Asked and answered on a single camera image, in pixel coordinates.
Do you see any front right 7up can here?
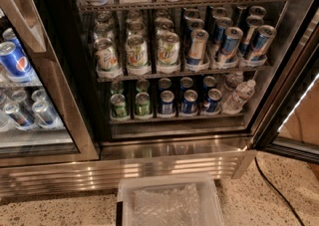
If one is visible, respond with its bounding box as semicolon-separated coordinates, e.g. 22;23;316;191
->
158;32;180;66

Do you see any left fridge glass door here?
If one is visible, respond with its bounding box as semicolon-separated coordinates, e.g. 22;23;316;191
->
0;0;102;169

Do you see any silver can behind door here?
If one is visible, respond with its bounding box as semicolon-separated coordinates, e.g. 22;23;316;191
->
3;102;34;127
32;101;58;126

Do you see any open right fridge door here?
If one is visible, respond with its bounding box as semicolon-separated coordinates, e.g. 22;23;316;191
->
253;3;319;164

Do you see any red bull can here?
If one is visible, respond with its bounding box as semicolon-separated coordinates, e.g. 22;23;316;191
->
217;27;243;63
186;29;208;66
245;25;276;61

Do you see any silver can behind door left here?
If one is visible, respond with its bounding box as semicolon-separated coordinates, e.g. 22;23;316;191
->
3;102;34;127

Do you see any blue pepsi can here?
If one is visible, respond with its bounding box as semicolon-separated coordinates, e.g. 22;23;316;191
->
159;91;174;114
202;89;222;113
180;90;197;113
0;42;32;77

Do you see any black power cable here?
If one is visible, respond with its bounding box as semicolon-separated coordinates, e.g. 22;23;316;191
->
254;156;306;226

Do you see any green can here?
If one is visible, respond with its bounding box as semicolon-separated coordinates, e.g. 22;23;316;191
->
111;94;128;118
135;92;151;116

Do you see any bubble wrap sheet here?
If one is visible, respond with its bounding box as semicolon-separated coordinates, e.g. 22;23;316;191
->
133;183;202;226

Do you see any front middle 7up can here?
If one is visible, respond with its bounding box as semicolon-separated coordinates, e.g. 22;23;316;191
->
126;35;149;68

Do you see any clear plastic bin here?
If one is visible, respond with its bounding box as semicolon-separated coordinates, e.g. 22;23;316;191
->
116;173;224;226

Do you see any front left 7up can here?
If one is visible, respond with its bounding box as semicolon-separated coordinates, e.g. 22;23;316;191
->
94;38;119;72

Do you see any front water bottle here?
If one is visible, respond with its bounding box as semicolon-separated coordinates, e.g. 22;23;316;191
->
222;80;256;114

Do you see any blue pepsi can front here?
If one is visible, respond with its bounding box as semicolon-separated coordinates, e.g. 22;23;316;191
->
0;42;32;77

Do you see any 7up can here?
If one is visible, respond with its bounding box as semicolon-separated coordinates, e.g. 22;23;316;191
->
158;32;180;66
126;35;149;68
94;38;119;72

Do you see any stainless steel fridge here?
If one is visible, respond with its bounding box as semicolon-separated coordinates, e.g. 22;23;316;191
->
0;0;319;197

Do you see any silver can behind door right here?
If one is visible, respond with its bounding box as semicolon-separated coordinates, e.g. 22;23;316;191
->
32;101;58;126

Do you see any green can front left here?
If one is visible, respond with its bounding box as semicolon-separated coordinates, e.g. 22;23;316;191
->
111;94;128;118

